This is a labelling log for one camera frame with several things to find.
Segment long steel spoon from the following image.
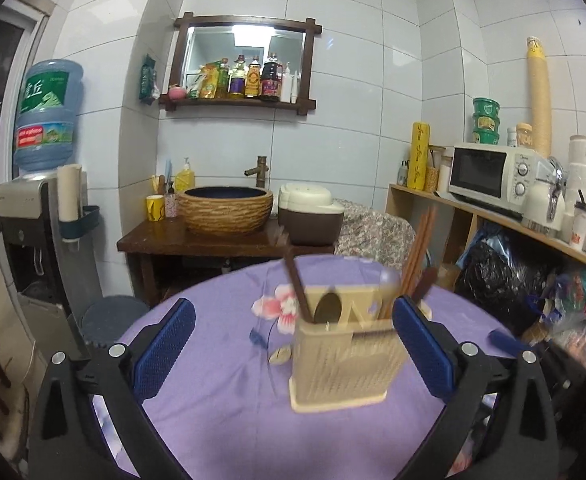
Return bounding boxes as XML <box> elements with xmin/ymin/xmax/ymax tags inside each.
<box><xmin>378</xmin><ymin>268</ymin><xmax>401</xmax><ymax>320</ymax></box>

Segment reddish brown chopstick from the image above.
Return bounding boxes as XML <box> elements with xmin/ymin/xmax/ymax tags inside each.
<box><xmin>381</xmin><ymin>206</ymin><xmax>435</xmax><ymax>318</ymax></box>

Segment steel spoon ornate handle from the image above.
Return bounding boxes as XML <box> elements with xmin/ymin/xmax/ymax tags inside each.
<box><xmin>314</xmin><ymin>287</ymin><xmax>342</xmax><ymax>330</ymax></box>

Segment brown chopstick crossing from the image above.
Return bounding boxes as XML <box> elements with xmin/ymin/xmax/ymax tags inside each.
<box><xmin>400</xmin><ymin>206</ymin><xmax>437</xmax><ymax>296</ymax></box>

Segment black plastic bag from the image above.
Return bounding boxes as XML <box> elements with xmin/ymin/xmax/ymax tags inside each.
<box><xmin>455</xmin><ymin>234</ymin><xmax>561</xmax><ymax>336</ymax></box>

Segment grey round bin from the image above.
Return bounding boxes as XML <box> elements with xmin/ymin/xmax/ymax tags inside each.
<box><xmin>80</xmin><ymin>295</ymin><xmax>150</xmax><ymax>347</ymax></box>

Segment colourful plastic bags pile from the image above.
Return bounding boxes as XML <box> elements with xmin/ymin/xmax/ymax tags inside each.
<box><xmin>521</xmin><ymin>264</ymin><xmax>586</xmax><ymax>368</ymax></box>

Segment beige perforated utensil holder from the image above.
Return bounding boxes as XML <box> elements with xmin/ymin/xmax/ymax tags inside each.
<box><xmin>289</xmin><ymin>285</ymin><xmax>408</xmax><ymax>413</ymax></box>

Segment dark wooden sink table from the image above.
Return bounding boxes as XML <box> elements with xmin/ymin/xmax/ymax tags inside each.
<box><xmin>116</xmin><ymin>216</ymin><xmax>340</xmax><ymax>306</ymax></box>

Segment wooden shelf unit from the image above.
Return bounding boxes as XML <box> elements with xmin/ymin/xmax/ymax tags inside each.
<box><xmin>384</xmin><ymin>182</ymin><xmax>586</xmax><ymax>311</ymax></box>

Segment floral cloth covered furniture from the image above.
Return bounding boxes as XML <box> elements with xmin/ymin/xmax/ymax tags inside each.
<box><xmin>335</xmin><ymin>200</ymin><xmax>417</xmax><ymax>271</ymax></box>

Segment white electric kettle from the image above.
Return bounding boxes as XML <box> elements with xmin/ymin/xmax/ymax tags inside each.
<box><xmin>521</xmin><ymin>156</ymin><xmax>566</xmax><ymax>238</ymax></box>

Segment yellow mug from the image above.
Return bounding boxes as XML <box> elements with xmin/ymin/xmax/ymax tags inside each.
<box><xmin>145</xmin><ymin>194</ymin><xmax>165</xmax><ymax>222</ymax></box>

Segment woven basket sink basin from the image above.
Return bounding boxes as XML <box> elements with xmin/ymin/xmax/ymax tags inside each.
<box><xmin>176</xmin><ymin>186</ymin><xmax>273</xmax><ymax>236</ymax></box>

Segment white microwave oven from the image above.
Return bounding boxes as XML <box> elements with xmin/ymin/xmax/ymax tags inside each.
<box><xmin>448</xmin><ymin>143</ymin><xmax>554</xmax><ymax>218</ymax></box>

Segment white brown rice cooker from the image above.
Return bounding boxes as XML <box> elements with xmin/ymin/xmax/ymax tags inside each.
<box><xmin>277</xmin><ymin>182</ymin><xmax>345</xmax><ymax>246</ymax></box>

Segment grey water dispenser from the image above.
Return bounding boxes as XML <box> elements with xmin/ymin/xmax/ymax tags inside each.
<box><xmin>0</xmin><ymin>171</ymin><xmax>102</xmax><ymax>359</ymax></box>

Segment yellow soap dispenser bottle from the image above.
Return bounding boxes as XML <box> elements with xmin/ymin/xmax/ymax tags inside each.
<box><xmin>174</xmin><ymin>157</ymin><xmax>195</xmax><ymax>194</ymax></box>

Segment yellow cylindrical box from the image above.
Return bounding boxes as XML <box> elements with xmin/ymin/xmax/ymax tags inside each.
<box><xmin>407</xmin><ymin>122</ymin><xmax>431</xmax><ymax>191</ymax></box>

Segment bronze faucet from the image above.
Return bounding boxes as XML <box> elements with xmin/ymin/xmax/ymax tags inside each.
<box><xmin>244</xmin><ymin>156</ymin><xmax>269</xmax><ymax>188</ymax></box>

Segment green instant noodle bowls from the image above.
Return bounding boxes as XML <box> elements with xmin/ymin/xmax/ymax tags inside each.
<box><xmin>472</xmin><ymin>98</ymin><xmax>500</xmax><ymax>145</ymax></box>

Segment tall stack paper cups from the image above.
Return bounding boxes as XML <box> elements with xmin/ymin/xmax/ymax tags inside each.
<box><xmin>526</xmin><ymin>36</ymin><xmax>552</xmax><ymax>158</ymax></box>

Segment sauce bottles on shelf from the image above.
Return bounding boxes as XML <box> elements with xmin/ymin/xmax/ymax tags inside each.
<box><xmin>186</xmin><ymin>53</ymin><xmax>301</xmax><ymax>104</ymax></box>

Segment blue water jug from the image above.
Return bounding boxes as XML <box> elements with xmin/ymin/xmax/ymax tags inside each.
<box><xmin>13</xmin><ymin>58</ymin><xmax>84</xmax><ymax>172</ymax></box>

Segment green packet on wall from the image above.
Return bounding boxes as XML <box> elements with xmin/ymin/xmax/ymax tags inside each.
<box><xmin>139</xmin><ymin>55</ymin><xmax>159</xmax><ymax>105</ymax></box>

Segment wooden framed wall mirror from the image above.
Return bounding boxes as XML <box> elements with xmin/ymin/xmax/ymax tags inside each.
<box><xmin>159</xmin><ymin>12</ymin><xmax>322</xmax><ymax>116</ymax></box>

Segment window with white frame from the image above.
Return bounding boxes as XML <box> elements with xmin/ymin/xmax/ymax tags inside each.
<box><xmin>0</xmin><ymin>0</ymin><xmax>49</xmax><ymax>183</ymax></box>

